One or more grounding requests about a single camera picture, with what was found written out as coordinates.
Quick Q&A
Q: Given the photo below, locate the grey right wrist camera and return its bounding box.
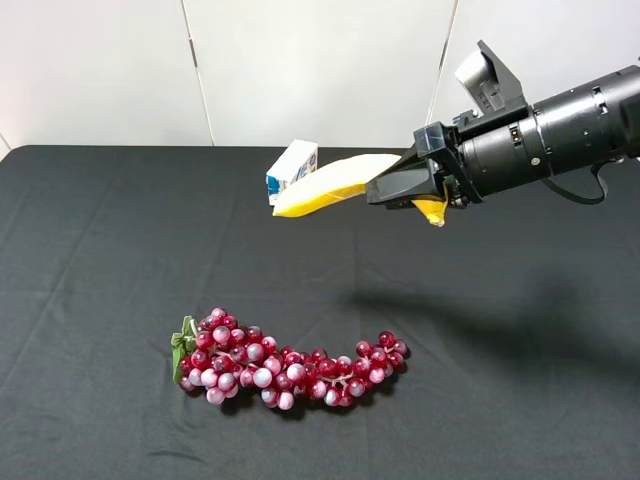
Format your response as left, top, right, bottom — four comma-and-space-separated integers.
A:
455, 40, 527, 115

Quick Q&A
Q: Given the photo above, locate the red grape bunch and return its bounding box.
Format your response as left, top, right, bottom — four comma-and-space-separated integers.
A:
170, 308, 410, 411

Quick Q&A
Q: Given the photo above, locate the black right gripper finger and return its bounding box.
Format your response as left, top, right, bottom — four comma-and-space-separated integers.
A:
365, 145, 445, 207

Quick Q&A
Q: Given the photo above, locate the white blue milk carton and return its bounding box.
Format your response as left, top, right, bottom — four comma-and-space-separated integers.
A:
265, 139, 318, 206

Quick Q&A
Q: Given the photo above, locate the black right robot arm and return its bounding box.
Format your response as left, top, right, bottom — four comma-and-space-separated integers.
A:
365, 65, 639, 209

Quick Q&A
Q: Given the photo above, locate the yellow banana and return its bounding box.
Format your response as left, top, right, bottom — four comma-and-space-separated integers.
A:
272, 153, 448, 228

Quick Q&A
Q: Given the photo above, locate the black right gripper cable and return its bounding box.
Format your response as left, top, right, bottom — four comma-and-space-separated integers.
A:
542, 158, 626, 206

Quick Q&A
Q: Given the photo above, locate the black tablecloth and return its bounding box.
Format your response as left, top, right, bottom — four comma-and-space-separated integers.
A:
1, 147, 639, 479

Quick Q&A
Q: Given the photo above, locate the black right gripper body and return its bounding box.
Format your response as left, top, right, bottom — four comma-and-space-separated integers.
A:
414, 112, 553, 203

